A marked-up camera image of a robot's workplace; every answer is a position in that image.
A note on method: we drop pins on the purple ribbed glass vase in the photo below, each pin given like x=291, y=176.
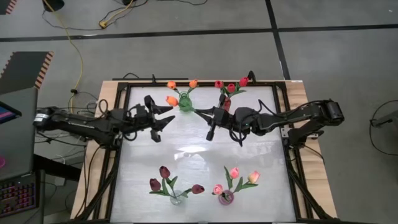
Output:
x=226, y=199

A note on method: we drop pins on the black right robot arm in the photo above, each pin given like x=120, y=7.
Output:
x=295, y=115

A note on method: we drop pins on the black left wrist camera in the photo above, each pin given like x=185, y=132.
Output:
x=155, y=136

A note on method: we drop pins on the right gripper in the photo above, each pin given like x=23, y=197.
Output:
x=225, y=118

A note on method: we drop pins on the grey laptop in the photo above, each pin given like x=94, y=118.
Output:
x=21, y=146

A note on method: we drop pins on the red ribbed glass vase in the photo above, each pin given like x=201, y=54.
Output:
x=227, y=104

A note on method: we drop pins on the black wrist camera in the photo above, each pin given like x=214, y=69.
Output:
x=211, y=133
x=155, y=136

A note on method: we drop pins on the black stand foot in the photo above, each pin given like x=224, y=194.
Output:
x=390, y=119

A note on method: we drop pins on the black mat striped edge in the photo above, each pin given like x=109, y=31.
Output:
x=21, y=71
x=4, y=4

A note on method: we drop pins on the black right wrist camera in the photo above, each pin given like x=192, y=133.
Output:
x=211, y=133

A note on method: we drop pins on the black metal table frame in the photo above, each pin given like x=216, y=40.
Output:
x=136, y=84

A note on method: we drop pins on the pink artificial tulip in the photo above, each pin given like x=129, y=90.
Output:
x=234, y=172
x=218, y=189
x=253, y=176

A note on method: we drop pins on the green glass vase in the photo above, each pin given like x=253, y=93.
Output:
x=186, y=104

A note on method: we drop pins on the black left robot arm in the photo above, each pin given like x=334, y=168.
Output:
x=87, y=124

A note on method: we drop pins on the backlit keyboard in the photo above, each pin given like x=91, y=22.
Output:
x=18, y=196

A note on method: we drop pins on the clear embossed glass vase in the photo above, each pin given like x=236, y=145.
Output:
x=177, y=197

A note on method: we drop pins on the black round stand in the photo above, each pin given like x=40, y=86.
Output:
x=53, y=4

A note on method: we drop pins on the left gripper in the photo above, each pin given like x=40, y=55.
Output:
x=146, y=116

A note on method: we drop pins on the monitor screen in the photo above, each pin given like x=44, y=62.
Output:
x=7, y=113

